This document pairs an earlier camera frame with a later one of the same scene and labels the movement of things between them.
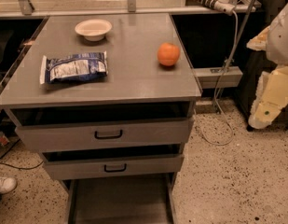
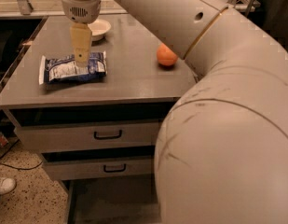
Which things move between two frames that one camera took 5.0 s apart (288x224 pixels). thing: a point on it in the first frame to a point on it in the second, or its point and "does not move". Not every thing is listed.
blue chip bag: [69, 67] does not move
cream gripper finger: [273, 92] to [82, 8]
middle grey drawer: [113, 161] does not move
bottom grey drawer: [120, 199] does not move
